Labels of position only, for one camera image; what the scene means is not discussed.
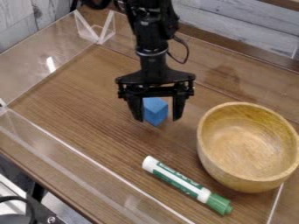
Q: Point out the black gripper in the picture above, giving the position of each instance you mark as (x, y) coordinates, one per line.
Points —
(155, 80)

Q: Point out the blue foam block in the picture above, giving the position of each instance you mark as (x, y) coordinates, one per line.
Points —
(155, 110)

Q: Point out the green white marker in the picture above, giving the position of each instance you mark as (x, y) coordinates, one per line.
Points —
(219, 204)

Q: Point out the brown wooden bowl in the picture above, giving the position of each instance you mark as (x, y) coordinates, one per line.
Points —
(247, 146)

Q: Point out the clear acrylic tray wall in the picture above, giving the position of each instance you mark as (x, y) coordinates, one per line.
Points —
(68, 133)

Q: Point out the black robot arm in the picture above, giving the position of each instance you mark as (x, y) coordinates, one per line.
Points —
(153, 23)

